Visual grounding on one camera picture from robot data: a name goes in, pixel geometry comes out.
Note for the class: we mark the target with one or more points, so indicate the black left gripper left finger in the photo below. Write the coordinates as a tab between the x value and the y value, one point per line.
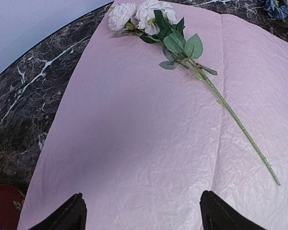
71	215

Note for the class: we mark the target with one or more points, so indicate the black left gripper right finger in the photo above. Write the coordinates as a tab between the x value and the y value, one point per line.
219	215

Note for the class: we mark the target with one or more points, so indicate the purple and pink wrapping paper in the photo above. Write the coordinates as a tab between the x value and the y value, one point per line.
142	143

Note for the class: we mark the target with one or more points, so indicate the white fake flower stem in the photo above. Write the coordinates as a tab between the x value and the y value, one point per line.
153	21

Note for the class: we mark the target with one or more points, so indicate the blue fake flower stem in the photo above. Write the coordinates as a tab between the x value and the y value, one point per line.
277	10

